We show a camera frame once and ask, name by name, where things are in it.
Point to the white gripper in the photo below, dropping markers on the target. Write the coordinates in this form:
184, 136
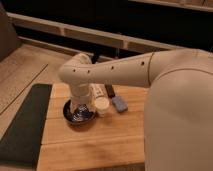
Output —
80, 95

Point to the white paper cup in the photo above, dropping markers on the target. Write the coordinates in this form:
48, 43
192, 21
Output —
101, 104

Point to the dark green mat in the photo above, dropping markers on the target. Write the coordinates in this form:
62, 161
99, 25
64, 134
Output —
20, 145

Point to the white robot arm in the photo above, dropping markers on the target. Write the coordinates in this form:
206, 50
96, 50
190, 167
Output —
178, 112

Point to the dark brown bar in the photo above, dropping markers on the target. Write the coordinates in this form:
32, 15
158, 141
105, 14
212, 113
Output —
110, 91

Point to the wooden cutting board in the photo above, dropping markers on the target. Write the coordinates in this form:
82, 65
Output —
108, 141

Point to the white shelf rail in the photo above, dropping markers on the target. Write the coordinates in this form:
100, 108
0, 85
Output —
90, 35

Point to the blue sponge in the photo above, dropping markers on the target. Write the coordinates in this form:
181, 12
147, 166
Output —
119, 104

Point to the dark ceramic bowl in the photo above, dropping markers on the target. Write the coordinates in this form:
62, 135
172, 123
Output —
81, 114

